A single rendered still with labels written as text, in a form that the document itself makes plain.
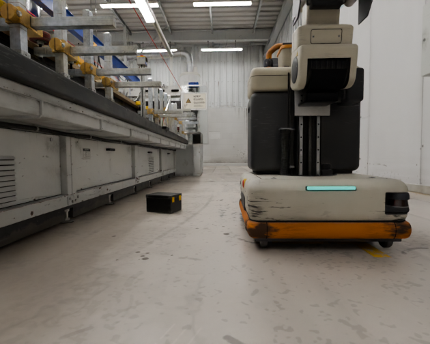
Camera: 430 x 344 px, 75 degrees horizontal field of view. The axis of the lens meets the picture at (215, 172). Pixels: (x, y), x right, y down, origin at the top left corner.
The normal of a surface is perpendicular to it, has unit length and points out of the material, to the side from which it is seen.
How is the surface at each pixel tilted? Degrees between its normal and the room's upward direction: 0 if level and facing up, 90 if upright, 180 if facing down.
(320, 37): 98
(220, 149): 90
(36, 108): 90
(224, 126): 90
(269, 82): 90
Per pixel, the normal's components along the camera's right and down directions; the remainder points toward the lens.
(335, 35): -0.03, 0.19
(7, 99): 1.00, 0.00
